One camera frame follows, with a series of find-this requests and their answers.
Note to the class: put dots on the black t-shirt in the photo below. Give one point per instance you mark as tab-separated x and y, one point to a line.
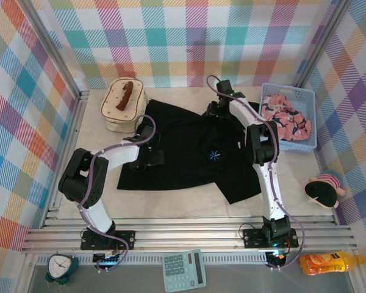
183	152

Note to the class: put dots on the cream toiletry bag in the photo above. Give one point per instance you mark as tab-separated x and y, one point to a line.
122	122

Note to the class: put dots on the pink shark-print garment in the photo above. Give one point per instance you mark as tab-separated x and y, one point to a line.
286	122

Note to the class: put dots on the blue plastic basket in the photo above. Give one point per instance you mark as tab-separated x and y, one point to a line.
296	146

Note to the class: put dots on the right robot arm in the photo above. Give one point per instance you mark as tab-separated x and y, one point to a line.
270	189

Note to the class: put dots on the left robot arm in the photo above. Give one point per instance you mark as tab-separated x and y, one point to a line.
94	210

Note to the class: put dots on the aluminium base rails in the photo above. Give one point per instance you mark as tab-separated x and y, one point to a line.
186	235

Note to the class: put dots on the left controller board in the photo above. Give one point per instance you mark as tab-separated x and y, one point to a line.
105	259

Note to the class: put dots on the controller board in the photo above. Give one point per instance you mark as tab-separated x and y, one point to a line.
105	259
276	259

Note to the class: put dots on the teal calculator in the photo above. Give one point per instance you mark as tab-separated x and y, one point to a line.
183	271

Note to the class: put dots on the plush doll toy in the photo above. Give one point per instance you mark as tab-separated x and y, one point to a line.
321	192

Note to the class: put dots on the green alarm clock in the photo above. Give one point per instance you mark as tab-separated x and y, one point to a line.
59	267

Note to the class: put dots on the right controller board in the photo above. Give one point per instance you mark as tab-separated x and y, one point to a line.
276	259

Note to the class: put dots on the orange drink bottle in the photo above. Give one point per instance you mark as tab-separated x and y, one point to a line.
326	264

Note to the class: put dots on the aluminium side rail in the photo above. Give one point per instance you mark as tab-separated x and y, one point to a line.
74	128

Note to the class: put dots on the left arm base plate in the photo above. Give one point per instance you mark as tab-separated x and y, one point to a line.
125	239

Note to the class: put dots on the aluminium frame post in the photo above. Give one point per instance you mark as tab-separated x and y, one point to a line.
320	49
58	55

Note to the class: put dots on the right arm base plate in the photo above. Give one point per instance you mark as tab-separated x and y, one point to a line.
253	238

